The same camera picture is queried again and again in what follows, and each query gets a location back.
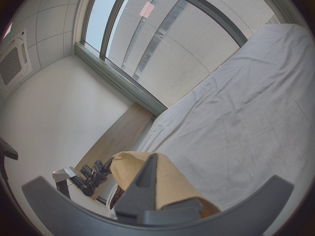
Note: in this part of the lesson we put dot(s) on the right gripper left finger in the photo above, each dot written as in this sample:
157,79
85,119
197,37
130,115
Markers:
137,198

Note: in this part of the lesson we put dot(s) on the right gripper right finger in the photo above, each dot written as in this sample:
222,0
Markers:
192,206

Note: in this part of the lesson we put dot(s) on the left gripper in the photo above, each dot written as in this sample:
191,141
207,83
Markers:
104,172

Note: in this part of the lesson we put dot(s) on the tan shorts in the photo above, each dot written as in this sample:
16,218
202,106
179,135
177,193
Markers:
172,181

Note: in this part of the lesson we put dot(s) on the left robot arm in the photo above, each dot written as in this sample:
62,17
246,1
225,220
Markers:
86,181

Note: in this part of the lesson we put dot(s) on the brown garment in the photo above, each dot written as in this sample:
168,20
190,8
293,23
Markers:
118,197

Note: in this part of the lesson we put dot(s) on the grey-green curtain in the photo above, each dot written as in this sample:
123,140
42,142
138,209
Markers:
118,80

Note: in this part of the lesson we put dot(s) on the white ceiling air vent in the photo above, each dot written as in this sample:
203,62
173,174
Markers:
12,63

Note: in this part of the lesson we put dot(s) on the window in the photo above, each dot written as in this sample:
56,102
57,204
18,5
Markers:
172,33

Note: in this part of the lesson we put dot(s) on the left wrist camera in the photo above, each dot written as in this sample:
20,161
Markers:
99,163

